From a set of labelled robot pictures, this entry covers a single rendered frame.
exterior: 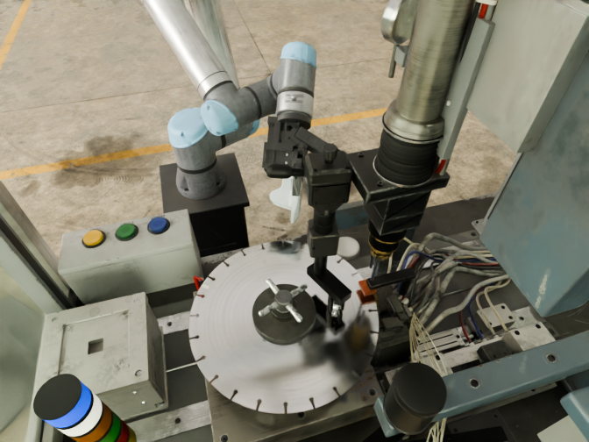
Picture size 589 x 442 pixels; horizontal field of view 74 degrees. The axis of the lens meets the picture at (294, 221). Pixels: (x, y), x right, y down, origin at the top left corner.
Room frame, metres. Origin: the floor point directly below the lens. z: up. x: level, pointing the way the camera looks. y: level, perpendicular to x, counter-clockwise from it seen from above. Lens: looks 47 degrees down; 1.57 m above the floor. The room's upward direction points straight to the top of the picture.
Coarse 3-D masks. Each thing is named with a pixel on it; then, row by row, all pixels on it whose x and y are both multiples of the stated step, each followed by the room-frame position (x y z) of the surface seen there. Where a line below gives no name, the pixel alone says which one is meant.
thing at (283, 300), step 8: (272, 288) 0.37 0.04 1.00; (296, 288) 0.37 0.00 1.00; (304, 288) 0.37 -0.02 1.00; (280, 296) 0.35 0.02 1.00; (288, 296) 0.35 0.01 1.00; (272, 304) 0.34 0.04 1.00; (280, 304) 0.33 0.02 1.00; (288, 304) 0.34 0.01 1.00; (264, 312) 0.32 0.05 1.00; (296, 312) 0.32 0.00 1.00; (296, 320) 0.31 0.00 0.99
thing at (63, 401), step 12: (48, 384) 0.15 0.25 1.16; (60, 384) 0.15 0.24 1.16; (72, 384) 0.15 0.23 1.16; (36, 396) 0.14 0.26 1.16; (48, 396) 0.14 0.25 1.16; (60, 396) 0.14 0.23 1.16; (72, 396) 0.14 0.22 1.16; (84, 396) 0.14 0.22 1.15; (36, 408) 0.13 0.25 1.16; (48, 408) 0.13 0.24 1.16; (60, 408) 0.13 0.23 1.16; (72, 408) 0.13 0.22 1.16; (84, 408) 0.13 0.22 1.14; (48, 420) 0.12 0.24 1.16; (60, 420) 0.12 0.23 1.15; (72, 420) 0.12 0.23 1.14
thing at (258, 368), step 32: (256, 256) 0.47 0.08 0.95; (288, 256) 0.47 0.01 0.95; (224, 288) 0.40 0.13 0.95; (256, 288) 0.40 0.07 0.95; (320, 288) 0.40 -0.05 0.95; (352, 288) 0.40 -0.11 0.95; (192, 320) 0.33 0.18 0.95; (224, 320) 0.33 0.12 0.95; (320, 320) 0.33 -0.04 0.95; (352, 320) 0.33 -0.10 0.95; (192, 352) 0.28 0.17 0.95; (224, 352) 0.28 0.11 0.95; (256, 352) 0.28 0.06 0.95; (288, 352) 0.28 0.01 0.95; (320, 352) 0.28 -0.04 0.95; (352, 352) 0.28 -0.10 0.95; (224, 384) 0.22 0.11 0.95; (256, 384) 0.22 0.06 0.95; (288, 384) 0.22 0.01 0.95; (320, 384) 0.22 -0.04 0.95; (352, 384) 0.22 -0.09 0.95
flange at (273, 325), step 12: (288, 288) 0.39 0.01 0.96; (264, 300) 0.37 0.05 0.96; (300, 300) 0.37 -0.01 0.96; (312, 300) 0.37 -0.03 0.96; (252, 312) 0.34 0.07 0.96; (276, 312) 0.33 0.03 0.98; (288, 312) 0.33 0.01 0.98; (300, 312) 0.34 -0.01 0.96; (312, 312) 0.34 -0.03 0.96; (264, 324) 0.32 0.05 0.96; (276, 324) 0.32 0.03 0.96; (288, 324) 0.32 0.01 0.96; (300, 324) 0.32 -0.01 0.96; (312, 324) 0.32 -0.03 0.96; (264, 336) 0.30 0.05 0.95; (276, 336) 0.30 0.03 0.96; (288, 336) 0.30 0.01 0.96; (300, 336) 0.30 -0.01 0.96
